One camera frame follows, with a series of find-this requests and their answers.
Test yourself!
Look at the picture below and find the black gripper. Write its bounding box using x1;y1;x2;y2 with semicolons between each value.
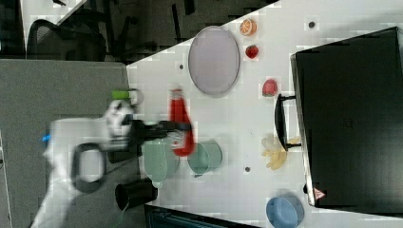
123;114;192;147

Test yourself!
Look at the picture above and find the yellow banana peel toy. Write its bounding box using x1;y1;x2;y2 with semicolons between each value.
261;134;288;171

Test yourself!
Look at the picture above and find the small red strawberry toy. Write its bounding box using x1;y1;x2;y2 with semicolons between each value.
245;45;259;59

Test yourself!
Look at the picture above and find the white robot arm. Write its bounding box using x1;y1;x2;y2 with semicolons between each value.
29;100;192;228

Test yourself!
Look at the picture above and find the black oven door handle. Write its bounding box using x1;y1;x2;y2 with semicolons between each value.
275;94;300;150

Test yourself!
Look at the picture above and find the red ketchup bottle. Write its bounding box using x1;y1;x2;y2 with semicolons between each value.
169;88;195;157

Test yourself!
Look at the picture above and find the black office chair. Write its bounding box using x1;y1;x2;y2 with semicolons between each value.
26;0;157;65

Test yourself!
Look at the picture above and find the green mug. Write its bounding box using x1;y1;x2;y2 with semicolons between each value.
187;140;222;177

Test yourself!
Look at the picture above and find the lower black cylinder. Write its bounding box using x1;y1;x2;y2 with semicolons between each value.
115;178;158;210

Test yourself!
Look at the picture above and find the grey round plate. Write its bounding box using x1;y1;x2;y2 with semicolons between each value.
188;26;240;96

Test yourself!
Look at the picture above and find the black oven box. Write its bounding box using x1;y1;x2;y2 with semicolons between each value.
291;28;403;217

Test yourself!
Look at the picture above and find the pink strawberry toy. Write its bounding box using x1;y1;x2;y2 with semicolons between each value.
262;79;278;97

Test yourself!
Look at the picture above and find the orange slice toy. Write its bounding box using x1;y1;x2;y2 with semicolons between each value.
240;19;257;36

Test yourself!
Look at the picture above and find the blue cup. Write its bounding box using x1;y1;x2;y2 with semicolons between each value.
266;195;304;228

